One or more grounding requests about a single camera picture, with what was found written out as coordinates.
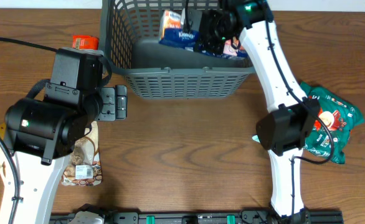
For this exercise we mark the teal wet wipes packet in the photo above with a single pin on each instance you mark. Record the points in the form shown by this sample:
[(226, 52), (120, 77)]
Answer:
[(255, 138)]

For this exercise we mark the beige cookie bag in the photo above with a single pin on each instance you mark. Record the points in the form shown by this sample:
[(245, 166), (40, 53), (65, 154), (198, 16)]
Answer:
[(2, 130), (84, 167)]

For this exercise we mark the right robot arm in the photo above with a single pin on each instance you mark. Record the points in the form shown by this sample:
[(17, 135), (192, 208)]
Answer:
[(291, 114)]

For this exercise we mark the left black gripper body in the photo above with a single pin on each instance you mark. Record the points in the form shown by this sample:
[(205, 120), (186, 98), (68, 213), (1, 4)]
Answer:
[(120, 102)]

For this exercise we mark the black mounting rail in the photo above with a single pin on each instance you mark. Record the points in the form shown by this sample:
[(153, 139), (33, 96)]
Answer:
[(91, 214)]

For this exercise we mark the orange spaghetti packet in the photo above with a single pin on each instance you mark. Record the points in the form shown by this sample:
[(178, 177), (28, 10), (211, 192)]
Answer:
[(85, 42)]

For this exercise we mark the green Nescafe bag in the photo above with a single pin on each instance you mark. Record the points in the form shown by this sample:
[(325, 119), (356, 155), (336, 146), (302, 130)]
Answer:
[(339, 116)]

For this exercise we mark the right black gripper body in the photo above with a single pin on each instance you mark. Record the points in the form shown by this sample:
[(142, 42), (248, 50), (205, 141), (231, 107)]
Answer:
[(208, 27)]

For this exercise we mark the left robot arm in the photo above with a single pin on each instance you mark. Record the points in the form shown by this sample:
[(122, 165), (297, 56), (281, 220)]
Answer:
[(40, 130)]

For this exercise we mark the Kleenex tissue multipack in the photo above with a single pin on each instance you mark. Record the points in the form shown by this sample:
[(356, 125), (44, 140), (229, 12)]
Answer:
[(171, 34)]

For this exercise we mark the grey plastic basket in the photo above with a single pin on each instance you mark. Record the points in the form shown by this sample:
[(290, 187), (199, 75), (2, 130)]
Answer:
[(129, 38)]

